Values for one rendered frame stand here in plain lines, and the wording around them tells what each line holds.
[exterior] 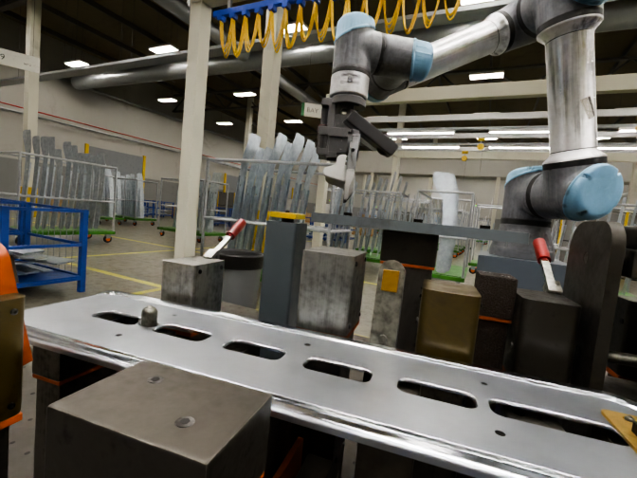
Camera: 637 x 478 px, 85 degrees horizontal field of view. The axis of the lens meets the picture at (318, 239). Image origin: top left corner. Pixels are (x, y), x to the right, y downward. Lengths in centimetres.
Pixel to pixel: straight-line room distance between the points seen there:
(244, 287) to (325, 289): 272
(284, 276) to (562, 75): 71
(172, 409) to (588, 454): 31
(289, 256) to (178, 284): 22
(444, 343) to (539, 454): 19
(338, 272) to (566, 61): 67
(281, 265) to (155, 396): 49
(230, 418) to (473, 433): 20
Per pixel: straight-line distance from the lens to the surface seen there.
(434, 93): 676
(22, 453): 88
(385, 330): 50
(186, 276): 62
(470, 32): 101
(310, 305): 52
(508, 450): 34
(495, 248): 102
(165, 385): 30
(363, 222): 64
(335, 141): 69
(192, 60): 444
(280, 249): 73
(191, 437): 24
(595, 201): 92
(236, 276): 317
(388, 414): 34
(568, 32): 97
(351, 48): 74
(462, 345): 50
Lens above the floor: 117
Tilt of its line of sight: 4 degrees down
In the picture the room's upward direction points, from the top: 5 degrees clockwise
